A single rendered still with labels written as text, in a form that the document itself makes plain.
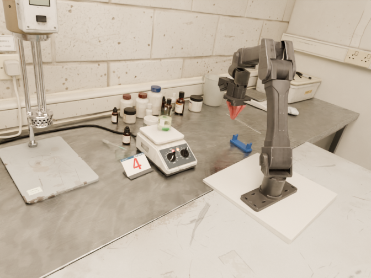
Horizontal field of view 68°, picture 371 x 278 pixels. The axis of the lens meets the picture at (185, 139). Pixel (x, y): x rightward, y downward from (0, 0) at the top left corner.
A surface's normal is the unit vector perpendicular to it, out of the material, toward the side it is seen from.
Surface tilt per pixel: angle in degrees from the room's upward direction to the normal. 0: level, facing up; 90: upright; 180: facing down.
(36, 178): 0
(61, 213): 0
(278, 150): 59
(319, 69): 90
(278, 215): 2
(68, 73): 90
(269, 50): 47
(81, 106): 90
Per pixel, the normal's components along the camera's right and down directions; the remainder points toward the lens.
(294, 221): 0.11, -0.88
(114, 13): 0.67, 0.43
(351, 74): -0.73, 0.23
